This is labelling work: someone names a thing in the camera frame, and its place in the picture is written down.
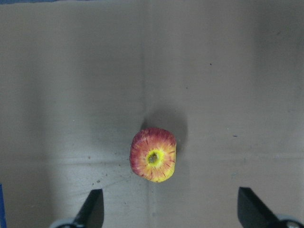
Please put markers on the red yellow apple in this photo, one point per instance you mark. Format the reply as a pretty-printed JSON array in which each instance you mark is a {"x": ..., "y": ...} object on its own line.
[{"x": 153, "y": 154}]

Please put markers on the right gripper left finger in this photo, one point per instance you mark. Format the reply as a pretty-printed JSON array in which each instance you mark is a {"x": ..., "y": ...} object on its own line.
[{"x": 91, "y": 214}]

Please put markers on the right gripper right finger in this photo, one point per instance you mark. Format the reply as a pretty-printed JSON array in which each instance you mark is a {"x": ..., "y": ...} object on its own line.
[{"x": 253, "y": 213}]

